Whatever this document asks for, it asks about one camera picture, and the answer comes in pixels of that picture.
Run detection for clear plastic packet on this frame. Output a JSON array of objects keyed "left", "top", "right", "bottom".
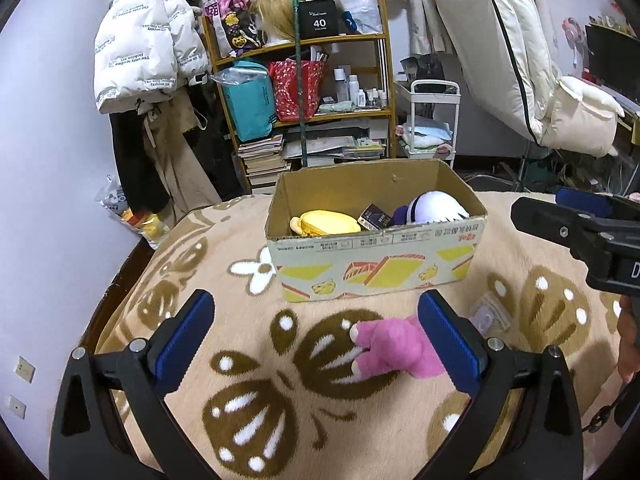
[{"left": 469, "top": 292, "right": 512, "bottom": 338}]

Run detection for white haired plush head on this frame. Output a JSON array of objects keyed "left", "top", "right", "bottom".
[{"left": 392, "top": 191, "right": 470, "bottom": 226}]

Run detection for pink plush bear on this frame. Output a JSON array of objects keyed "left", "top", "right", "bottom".
[{"left": 349, "top": 315, "right": 445, "bottom": 380}]

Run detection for black Face tissue pack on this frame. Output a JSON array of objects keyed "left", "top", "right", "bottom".
[{"left": 357, "top": 204, "right": 394, "bottom": 231}]

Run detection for yellow plush bear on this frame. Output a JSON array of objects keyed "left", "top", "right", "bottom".
[{"left": 290, "top": 209, "right": 361, "bottom": 236}]

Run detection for person right hand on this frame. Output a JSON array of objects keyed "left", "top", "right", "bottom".
[{"left": 617, "top": 296, "right": 640, "bottom": 384}]

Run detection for cream padded recliner chair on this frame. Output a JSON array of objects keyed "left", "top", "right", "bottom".
[{"left": 434, "top": 0, "right": 624, "bottom": 158}]

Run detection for beige patterned blanket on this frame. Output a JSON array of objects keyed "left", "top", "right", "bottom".
[{"left": 98, "top": 193, "right": 622, "bottom": 479}]

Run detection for white rolling cart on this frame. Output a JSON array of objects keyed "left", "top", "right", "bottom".
[{"left": 395, "top": 79, "right": 461, "bottom": 167}]

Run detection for open cardboard box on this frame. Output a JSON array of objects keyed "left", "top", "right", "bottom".
[{"left": 265, "top": 158, "right": 487, "bottom": 302}]

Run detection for beige trench coat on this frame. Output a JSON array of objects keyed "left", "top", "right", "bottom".
[{"left": 143, "top": 88, "right": 222, "bottom": 220}]

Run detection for green pole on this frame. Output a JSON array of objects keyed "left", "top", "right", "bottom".
[{"left": 292, "top": 0, "right": 308, "bottom": 168}]

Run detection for wooden bookshelf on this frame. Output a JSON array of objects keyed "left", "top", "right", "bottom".
[{"left": 202, "top": 0, "right": 396, "bottom": 192}]

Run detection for stack of books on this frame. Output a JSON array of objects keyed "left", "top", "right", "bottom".
[{"left": 238, "top": 134, "right": 291, "bottom": 195}]

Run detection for red patterned bag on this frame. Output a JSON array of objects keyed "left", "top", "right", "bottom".
[{"left": 269, "top": 58, "right": 326, "bottom": 122}]

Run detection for black box marked 40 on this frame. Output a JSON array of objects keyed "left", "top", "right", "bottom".
[{"left": 298, "top": 0, "right": 338, "bottom": 40}]

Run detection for teal shopping bag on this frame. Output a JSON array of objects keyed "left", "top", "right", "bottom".
[{"left": 217, "top": 61, "right": 277, "bottom": 142}]

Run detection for blonde wig head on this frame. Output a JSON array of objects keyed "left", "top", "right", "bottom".
[{"left": 250, "top": 0, "right": 295, "bottom": 47}]

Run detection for white puffer jacket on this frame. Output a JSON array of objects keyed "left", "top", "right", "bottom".
[{"left": 93, "top": 0, "right": 210, "bottom": 115}]

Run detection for black pink cartoon bag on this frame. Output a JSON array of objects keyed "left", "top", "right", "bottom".
[{"left": 204, "top": 0, "right": 262, "bottom": 58}]

